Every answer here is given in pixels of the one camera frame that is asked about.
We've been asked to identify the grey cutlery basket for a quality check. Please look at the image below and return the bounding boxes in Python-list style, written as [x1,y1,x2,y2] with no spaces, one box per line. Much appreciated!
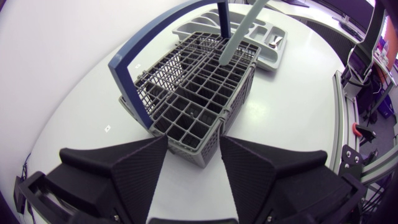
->
[108,0,261,169]

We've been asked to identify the steel spoon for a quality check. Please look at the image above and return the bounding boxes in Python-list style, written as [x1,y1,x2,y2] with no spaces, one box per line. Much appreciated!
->
[268,35,284,50]

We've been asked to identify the pale plastic spoon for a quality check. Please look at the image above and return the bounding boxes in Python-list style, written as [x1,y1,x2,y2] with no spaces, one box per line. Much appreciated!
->
[218,0,271,67]

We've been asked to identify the grey cutlery tray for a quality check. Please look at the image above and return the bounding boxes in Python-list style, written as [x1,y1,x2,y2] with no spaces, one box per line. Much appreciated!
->
[172,8,289,73]

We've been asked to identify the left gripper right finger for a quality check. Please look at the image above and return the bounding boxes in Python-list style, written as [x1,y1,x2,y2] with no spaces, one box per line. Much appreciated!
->
[219,135,354,224]

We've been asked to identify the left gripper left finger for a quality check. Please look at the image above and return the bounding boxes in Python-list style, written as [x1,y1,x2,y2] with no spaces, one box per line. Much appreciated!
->
[46,134,169,224]

